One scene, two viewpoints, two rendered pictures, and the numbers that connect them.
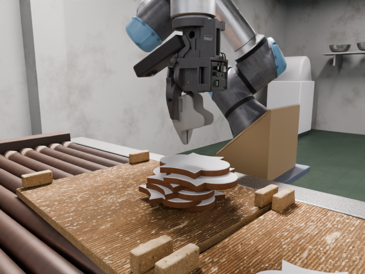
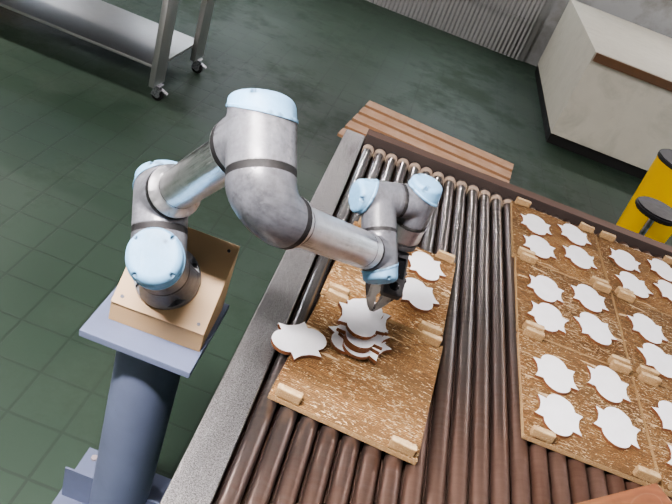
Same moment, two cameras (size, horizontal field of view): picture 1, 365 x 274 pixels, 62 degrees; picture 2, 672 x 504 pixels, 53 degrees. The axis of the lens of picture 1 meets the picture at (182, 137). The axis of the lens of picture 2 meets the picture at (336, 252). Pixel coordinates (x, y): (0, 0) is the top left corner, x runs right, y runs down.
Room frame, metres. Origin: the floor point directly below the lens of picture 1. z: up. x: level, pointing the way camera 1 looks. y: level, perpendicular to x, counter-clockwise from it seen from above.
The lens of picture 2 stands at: (1.50, 0.88, 2.01)
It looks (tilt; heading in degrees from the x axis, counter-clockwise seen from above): 33 degrees down; 229
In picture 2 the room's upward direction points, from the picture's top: 21 degrees clockwise
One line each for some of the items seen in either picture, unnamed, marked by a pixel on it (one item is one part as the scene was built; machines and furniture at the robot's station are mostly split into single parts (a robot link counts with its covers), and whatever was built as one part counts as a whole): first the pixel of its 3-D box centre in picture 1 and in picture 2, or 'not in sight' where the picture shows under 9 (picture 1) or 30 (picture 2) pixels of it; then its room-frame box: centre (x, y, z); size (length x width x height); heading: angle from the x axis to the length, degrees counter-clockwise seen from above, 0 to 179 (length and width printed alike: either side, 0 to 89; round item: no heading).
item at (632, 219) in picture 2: not in sight; (660, 203); (-3.19, -1.30, 0.34); 0.43 x 0.42 x 0.67; 50
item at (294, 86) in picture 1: (290, 95); not in sight; (6.33, -2.25, 0.79); 0.80 x 0.68 x 1.59; 139
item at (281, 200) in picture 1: (283, 198); (337, 289); (0.51, -0.18, 0.95); 0.06 x 0.02 x 0.03; 136
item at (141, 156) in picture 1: (139, 156); (289, 394); (0.80, 0.12, 0.95); 0.06 x 0.02 x 0.03; 134
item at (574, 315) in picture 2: not in sight; (569, 307); (-0.27, 0.01, 0.94); 0.41 x 0.35 x 0.04; 48
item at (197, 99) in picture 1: (198, 118); (371, 290); (0.55, -0.03, 1.09); 0.06 x 0.03 x 0.09; 58
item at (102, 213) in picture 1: (143, 197); (363, 369); (0.57, 0.08, 0.93); 0.41 x 0.35 x 0.02; 44
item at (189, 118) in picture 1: (189, 120); (383, 293); (0.52, -0.01, 1.09); 0.06 x 0.03 x 0.09; 58
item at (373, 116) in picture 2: not in sight; (427, 156); (-1.85, -2.35, 0.06); 1.27 x 0.87 x 0.12; 134
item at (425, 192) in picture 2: not in sight; (417, 202); (0.54, -0.02, 1.35); 0.09 x 0.08 x 0.11; 167
